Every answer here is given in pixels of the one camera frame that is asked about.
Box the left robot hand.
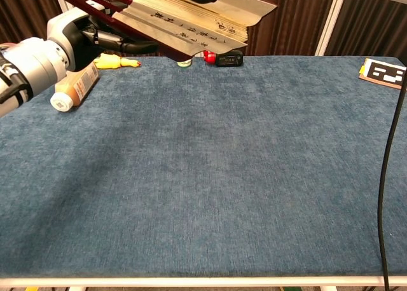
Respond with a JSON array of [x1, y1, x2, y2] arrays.
[[47, 1, 158, 72]]

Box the red ribbed paper folding fan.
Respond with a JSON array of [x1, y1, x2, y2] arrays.
[[41, 0, 278, 60]]

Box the brown curtain partition panel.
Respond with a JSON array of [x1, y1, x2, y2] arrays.
[[0, 0, 74, 50], [324, 0, 407, 66], [244, 0, 349, 57]]

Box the yellow rubber chicken toy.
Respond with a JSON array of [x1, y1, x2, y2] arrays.
[[93, 53, 142, 70]]

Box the brown bottle with white cap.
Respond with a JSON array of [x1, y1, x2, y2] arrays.
[[50, 62, 100, 113]]

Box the black ink bottle red cap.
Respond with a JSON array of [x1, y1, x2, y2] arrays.
[[203, 49, 244, 67]]

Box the blue fabric table cover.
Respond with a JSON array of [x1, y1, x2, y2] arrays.
[[0, 56, 407, 278]]

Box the board with black-white marker tag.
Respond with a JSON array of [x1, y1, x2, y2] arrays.
[[359, 58, 407, 91]]

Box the black hanging cable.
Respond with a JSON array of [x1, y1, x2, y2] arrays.
[[377, 62, 407, 291]]

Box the white table frame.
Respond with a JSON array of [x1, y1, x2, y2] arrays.
[[0, 276, 407, 291]]

